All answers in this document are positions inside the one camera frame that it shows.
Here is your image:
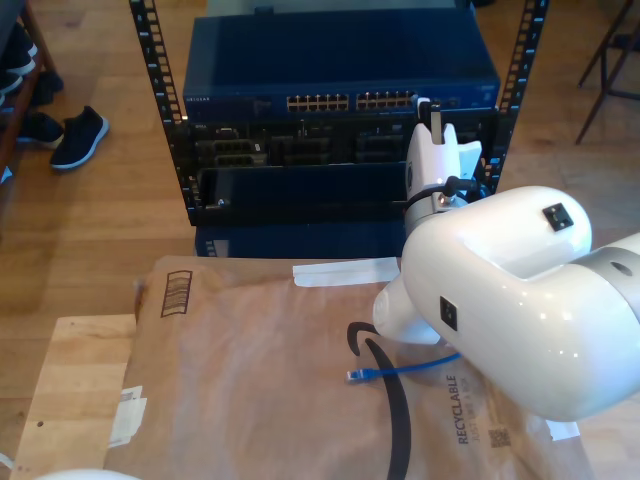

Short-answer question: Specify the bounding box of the blue network switch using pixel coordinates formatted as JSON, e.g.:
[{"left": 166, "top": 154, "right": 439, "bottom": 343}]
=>
[{"left": 182, "top": 14, "right": 502, "bottom": 121}]

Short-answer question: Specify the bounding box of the dark shoe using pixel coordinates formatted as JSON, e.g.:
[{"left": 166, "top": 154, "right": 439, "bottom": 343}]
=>
[{"left": 29, "top": 69, "right": 65, "bottom": 107}]

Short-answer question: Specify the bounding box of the white paper label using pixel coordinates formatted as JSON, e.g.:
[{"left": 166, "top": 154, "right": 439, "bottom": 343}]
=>
[
  {"left": 108, "top": 384, "right": 149, "bottom": 450},
  {"left": 544, "top": 419, "right": 581, "bottom": 441}
]

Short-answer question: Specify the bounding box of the blue network cable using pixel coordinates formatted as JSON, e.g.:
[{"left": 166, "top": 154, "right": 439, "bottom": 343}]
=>
[{"left": 344, "top": 352, "right": 464, "bottom": 385}]

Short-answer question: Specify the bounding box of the brown packing paper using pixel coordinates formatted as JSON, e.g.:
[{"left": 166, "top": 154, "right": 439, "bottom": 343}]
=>
[{"left": 102, "top": 255, "right": 596, "bottom": 480}]

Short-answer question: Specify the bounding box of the black rack frame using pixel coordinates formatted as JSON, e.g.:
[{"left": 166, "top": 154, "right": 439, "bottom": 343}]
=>
[{"left": 128, "top": 0, "right": 551, "bottom": 229}]

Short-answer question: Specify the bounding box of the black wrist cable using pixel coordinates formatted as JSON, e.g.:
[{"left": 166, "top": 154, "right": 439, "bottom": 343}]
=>
[{"left": 442, "top": 174, "right": 489, "bottom": 199}]

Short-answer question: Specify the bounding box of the dark sneaker white sole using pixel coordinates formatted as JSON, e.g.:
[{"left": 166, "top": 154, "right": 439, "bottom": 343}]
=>
[
  {"left": 14, "top": 110, "right": 66, "bottom": 150},
  {"left": 0, "top": 22, "right": 40, "bottom": 96},
  {"left": 48, "top": 104, "right": 111, "bottom": 171}
]

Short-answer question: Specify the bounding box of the black rack server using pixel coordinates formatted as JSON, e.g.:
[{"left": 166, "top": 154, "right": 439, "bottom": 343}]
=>
[{"left": 172, "top": 118, "right": 501, "bottom": 169}]

